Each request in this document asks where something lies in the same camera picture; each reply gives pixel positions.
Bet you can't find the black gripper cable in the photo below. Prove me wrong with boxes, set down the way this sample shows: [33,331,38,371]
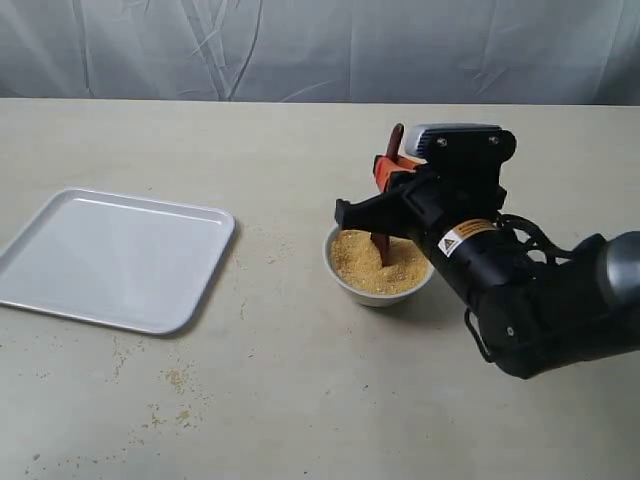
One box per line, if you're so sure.
[463,213,571,363]

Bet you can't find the white square plastic tray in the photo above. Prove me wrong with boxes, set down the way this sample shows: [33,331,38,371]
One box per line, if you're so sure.
[1,188,236,336]

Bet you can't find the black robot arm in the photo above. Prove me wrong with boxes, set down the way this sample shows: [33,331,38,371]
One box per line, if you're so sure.
[334,123,639,379]

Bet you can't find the dark brown wooden spoon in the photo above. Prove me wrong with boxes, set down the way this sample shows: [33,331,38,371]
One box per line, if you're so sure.
[370,123,404,267]

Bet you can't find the yellow-brown granular food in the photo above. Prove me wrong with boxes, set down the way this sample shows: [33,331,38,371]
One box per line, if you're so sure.
[329,230,431,296]

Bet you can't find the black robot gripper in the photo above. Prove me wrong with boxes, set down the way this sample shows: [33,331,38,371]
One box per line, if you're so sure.
[334,130,534,320]

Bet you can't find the white ceramic bowl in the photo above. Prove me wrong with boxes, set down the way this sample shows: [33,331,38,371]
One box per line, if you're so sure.
[323,227,434,308]

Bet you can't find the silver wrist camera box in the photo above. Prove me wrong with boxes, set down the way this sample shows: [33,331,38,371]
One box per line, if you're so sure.
[404,123,503,159]

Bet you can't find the white wrinkled backdrop curtain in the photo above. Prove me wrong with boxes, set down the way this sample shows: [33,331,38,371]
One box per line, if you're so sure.
[1,1,639,105]

